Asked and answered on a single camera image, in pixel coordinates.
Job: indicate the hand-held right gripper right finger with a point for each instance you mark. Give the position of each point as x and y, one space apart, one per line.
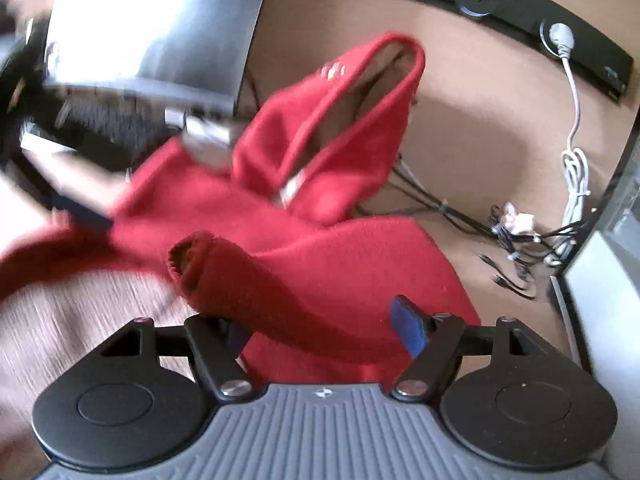
407 325

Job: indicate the black mechanical keyboard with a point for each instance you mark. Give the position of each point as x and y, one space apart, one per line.
115 130

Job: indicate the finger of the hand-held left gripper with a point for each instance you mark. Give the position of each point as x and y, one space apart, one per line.
202 135
85 215

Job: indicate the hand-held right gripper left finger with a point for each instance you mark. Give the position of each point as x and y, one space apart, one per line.
210 345

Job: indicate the black wall socket bar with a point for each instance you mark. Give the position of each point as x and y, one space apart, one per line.
500 5

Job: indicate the red fleece hooded garment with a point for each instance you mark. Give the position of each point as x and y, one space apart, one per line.
325 260

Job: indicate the black curved monitor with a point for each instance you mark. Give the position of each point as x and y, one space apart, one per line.
200 35

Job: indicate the white glass-sided computer case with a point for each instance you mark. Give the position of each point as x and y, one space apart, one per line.
610 285

